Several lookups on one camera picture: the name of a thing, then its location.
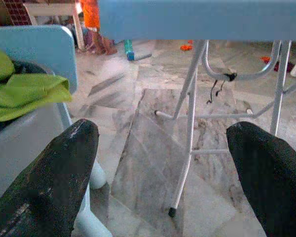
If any brown tiled cabinet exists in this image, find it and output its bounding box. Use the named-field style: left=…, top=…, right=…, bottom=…
left=0, top=0, right=33, bottom=27

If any person in orange clothes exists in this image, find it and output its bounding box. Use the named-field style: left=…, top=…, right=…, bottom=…
left=80, top=0, right=118, bottom=55

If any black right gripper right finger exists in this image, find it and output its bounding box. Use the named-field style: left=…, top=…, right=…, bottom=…
left=226, top=121, right=296, bottom=237

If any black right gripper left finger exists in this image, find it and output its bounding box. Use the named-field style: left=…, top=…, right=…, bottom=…
left=0, top=118, right=100, bottom=237

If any light blue plastic chair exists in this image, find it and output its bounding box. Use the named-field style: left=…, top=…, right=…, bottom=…
left=0, top=24, right=114, bottom=237

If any white wooden furniture frame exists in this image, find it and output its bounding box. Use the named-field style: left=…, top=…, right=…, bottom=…
left=23, top=1, right=86, bottom=51

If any teal plastic toy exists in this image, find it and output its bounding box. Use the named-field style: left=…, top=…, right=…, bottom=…
left=124, top=39, right=135, bottom=61

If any dark red cloth scrap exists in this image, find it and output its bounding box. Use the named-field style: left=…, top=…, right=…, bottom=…
left=273, top=61, right=295, bottom=73

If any light blue folding table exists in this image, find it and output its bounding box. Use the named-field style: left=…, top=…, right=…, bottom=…
left=98, top=0, right=296, bottom=218

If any black string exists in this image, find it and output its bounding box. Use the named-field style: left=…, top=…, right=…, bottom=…
left=206, top=72, right=238, bottom=105

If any green shirt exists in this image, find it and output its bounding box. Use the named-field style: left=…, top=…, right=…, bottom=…
left=0, top=46, right=73, bottom=124

